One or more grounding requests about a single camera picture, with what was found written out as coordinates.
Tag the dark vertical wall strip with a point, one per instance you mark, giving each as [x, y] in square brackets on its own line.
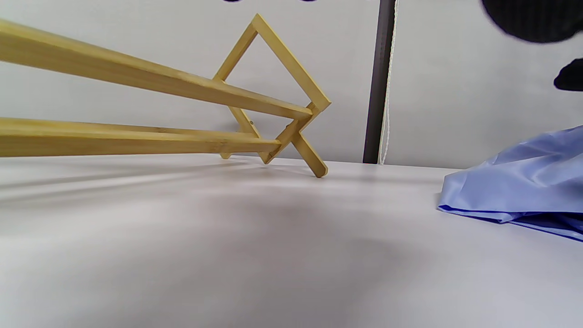
[375, 91]

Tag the person's left hand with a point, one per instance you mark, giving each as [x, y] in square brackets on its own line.
[537, 20]

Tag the blue long-sleeve shirt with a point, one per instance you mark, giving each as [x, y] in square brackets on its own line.
[528, 182]

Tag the wooden book rack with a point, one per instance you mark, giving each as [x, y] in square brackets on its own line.
[136, 77]

